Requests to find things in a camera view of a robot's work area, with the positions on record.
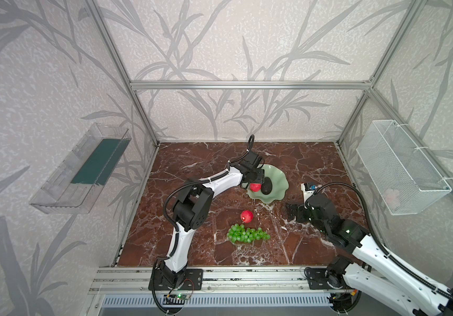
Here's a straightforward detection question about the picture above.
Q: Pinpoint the red fake pomegranate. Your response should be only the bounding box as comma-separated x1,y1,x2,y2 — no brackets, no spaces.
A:
250,183,262,192
240,210,253,223

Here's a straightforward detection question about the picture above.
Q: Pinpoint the green fake grape bunch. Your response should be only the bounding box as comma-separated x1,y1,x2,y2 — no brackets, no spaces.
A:
226,224,271,244

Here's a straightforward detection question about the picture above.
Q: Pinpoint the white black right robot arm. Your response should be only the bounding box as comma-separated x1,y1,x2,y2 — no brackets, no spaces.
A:
286,182,453,315

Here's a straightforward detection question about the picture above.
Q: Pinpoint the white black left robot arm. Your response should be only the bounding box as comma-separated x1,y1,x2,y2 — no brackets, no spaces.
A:
149,134,268,290

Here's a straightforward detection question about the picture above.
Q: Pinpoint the light green wavy fruit bowl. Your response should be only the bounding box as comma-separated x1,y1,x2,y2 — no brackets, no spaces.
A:
247,164,289,204

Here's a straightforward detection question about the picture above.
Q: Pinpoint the pink object in basket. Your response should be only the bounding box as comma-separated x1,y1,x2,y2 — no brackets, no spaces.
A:
382,188,401,211

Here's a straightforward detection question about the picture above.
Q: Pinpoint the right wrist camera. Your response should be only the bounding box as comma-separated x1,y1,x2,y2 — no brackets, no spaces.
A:
301,182,321,202

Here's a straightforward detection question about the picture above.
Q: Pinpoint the white wire mesh basket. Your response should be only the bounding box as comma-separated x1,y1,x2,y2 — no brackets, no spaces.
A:
357,120,452,216

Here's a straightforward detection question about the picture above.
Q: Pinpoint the aluminium frame horizontal back bar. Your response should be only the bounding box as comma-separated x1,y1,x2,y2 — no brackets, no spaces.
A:
130,80,371,91

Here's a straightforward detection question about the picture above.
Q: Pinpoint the clear plastic wall tray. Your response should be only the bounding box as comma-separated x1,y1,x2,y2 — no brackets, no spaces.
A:
29,123,132,215

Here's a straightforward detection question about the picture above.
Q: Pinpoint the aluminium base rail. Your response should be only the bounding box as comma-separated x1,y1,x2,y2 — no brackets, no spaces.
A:
88,265,352,294

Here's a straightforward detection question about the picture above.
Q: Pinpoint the aluminium frame post left corner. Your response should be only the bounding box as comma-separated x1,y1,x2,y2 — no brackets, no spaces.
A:
86,0,160,147

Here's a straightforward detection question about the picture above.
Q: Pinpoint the aluminium frame post corner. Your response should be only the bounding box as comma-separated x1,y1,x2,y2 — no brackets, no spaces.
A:
86,0,160,147
336,0,427,147

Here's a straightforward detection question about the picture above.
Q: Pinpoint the aluminium frame post right corner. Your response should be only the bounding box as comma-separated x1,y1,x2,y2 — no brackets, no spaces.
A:
336,0,427,147

